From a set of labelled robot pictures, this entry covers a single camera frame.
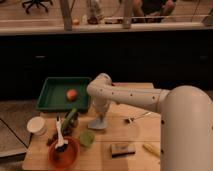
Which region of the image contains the green plastic tray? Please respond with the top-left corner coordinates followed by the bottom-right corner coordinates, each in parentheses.
top-left (37, 77), bottom-right (91, 113)

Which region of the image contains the seated person in background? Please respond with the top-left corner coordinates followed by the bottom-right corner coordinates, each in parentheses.
top-left (132, 0), bottom-right (176, 23)

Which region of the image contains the red orange apple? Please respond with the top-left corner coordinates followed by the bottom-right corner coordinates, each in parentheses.
top-left (66, 89), bottom-right (78, 101)

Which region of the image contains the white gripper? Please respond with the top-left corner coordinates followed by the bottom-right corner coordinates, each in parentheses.
top-left (92, 98), bottom-right (110, 118)

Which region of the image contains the white paper cup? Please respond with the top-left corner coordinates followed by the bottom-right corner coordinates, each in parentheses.
top-left (27, 116), bottom-right (47, 136)

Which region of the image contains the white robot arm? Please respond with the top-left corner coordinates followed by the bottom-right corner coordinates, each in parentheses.
top-left (87, 73), bottom-right (213, 171)

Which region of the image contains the black office chair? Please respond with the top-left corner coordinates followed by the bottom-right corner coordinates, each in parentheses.
top-left (22, 0), bottom-right (53, 14)

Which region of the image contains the white plastic spatula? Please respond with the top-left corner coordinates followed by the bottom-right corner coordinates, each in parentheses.
top-left (55, 117), bottom-right (68, 152)

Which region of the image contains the sponge with dark base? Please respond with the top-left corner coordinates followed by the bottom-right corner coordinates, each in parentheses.
top-left (110, 143), bottom-right (136, 157)

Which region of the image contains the green cucumber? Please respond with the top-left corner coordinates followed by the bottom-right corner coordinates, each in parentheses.
top-left (61, 108), bottom-right (78, 132)

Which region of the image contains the grey blue towel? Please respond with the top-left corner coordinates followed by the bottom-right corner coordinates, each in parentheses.
top-left (88, 117), bottom-right (107, 130)

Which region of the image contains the red orange bowl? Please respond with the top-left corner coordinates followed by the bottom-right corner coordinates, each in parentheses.
top-left (48, 136), bottom-right (80, 171)

